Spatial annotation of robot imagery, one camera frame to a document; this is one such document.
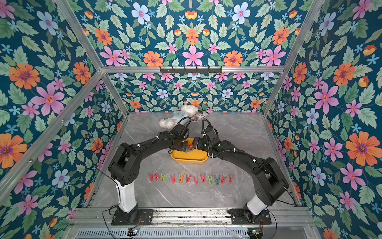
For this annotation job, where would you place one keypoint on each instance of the grey teal clothespin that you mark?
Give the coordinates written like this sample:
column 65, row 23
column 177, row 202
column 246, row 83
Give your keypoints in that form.
column 217, row 179

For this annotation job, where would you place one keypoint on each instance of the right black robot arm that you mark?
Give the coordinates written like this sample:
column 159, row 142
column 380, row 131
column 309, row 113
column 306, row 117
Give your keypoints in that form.
column 268, row 179

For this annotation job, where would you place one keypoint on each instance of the aluminium front rail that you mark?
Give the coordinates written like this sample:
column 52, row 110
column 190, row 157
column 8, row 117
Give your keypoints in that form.
column 205, row 217

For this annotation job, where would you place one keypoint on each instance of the red clothespin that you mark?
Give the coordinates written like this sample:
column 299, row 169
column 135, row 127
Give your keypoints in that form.
column 173, row 178
column 230, row 178
column 196, row 180
column 203, row 178
column 157, row 176
column 188, row 178
column 223, row 179
column 151, row 176

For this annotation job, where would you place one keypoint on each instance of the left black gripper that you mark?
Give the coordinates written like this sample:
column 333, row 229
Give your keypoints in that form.
column 184, row 149

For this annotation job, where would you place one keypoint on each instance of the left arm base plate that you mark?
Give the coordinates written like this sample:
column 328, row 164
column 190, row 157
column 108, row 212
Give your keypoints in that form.
column 141, row 217

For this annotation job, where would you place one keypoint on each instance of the yellow plastic storage box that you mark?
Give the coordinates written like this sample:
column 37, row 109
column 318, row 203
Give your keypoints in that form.
column 191, row 155

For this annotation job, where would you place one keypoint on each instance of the black hook rail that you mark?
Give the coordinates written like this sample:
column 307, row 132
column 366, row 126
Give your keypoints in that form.
column 186, row 70

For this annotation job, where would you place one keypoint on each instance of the white teddy bear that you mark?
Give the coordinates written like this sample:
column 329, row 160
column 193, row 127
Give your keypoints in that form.
column 185, row 111

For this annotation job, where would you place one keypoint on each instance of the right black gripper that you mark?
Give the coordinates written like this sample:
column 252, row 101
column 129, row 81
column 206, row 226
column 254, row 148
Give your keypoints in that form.
column 198, row 143

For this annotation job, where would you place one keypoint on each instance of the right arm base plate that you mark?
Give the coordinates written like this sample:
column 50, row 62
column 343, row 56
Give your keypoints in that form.
column 245, row 217

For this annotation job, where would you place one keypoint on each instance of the small printed pouch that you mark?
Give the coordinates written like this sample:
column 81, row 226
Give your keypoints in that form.
column 199, row 116

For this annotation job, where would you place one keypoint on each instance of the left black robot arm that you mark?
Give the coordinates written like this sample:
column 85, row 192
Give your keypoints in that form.
column 125, row 165

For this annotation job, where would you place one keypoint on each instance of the orange clothespin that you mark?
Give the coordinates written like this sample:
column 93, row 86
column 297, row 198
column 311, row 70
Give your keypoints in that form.
column 181, row 177

